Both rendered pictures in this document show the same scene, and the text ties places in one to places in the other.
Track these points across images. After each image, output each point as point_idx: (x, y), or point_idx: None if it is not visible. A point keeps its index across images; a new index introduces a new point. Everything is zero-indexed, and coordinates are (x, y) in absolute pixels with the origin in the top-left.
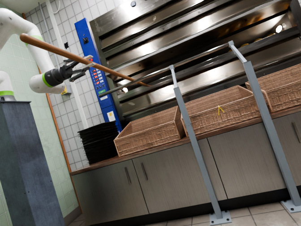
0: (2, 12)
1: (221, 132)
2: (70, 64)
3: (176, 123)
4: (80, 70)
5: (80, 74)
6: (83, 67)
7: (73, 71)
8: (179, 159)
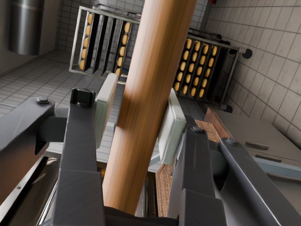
0: None
1: None
2: (70, 165)
3: None
4: (196, 138)
5: (244, 154)
6: (178, 110)
7: (194, 189)
8: None
